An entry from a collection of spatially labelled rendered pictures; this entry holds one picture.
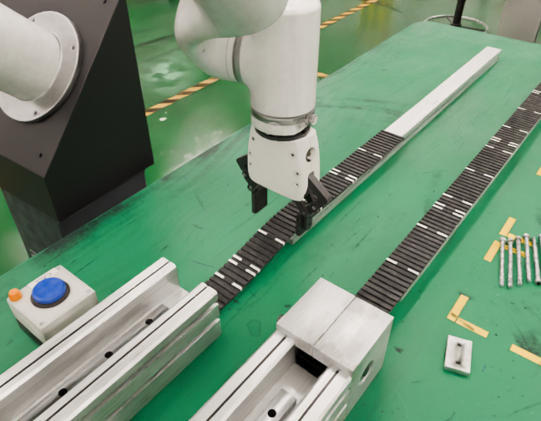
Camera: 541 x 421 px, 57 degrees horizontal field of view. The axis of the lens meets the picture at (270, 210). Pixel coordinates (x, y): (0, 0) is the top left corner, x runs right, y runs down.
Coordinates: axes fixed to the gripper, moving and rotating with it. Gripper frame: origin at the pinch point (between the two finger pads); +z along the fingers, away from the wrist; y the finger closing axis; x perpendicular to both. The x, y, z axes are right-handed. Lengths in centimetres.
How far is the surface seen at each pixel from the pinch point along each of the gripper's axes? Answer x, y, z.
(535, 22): -190, 10, 22
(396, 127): -40.1, 0.8, 2.9
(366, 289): 3.2, -17.2, 2.5
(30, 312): 34.5, 12.3, 0.0
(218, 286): 13.7, 0.7, 5.0
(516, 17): -190, 18, 21
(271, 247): 3.9, -1.3, 3.5
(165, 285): 21.3, 2.3, -0.5
